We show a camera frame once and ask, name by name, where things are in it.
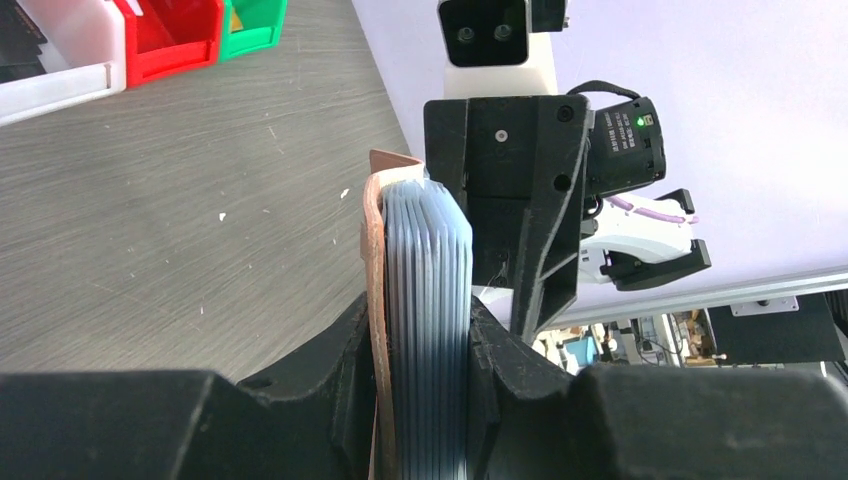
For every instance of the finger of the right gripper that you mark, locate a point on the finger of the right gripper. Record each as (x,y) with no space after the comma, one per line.
(516,166)

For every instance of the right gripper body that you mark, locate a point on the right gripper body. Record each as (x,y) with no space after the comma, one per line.
(525,241)

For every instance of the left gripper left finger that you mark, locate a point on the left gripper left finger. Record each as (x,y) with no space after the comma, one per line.
(309,415)

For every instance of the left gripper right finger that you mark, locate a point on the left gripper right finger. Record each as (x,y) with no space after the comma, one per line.
(529,419)

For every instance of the pink leather card holder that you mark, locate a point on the pink leather card holder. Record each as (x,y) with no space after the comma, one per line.
(416,244)

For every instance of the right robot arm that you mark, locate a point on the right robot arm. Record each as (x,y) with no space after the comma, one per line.
(632,242)

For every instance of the black card in white bin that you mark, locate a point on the black card in white bin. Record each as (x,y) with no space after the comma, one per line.
(21,41)

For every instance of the green plastic bin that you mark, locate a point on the green plastic bin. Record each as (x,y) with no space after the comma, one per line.
(249,26)

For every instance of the red plastic bin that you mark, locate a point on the red plastic bin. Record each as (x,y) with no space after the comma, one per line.
(170,37)

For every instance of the white plastic bin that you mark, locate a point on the white plastic bin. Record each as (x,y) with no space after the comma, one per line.
(84,58)

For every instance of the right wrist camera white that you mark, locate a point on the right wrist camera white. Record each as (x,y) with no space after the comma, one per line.
(500,48)

